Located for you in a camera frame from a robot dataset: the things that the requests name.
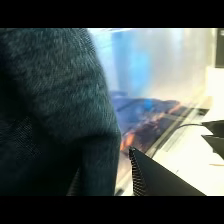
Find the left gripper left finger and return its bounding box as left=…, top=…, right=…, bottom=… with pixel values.
left=65, top=168, right=82, bottom=197

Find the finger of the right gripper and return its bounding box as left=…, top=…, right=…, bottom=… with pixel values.
left=201, top=119, right=224, bottom=135
left=200, top=134, right=224, bottom=160

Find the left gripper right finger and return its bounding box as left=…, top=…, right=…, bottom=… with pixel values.
left=128, top=146, right=206, bottom=197

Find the dark green garment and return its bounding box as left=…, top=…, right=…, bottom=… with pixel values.
left=0, top=27, right=122, bottom=197

